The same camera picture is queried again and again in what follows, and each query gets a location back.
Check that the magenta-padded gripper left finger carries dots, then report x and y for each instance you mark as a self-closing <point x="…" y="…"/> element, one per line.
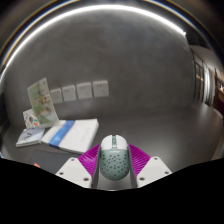
<point x="75" y="171"/>

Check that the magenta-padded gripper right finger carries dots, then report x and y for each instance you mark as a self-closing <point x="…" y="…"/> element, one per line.
<point x="151" y="170"/>

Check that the green and white computer mouse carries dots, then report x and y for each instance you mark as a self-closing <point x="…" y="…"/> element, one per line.
<point x="115" y="160"/>

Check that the white book with blue band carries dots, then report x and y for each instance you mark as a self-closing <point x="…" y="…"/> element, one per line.
<point x="75" y="135"/>

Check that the thin grey-blue booklet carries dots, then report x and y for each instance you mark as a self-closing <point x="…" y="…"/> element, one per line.
<point x="30" y="136"/>

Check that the small colourful printed card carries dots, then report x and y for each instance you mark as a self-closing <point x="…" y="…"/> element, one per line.
<point x="30" y="120"/>

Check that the green printed leaflet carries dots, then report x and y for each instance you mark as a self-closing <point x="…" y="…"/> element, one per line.
<point x="43" y="103"/>

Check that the black-framed glass partition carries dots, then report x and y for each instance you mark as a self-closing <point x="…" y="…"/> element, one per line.
<point x="201" y="80"/>

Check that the ceiling light strip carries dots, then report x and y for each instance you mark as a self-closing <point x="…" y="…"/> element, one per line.
<point x="100" y="7"/>

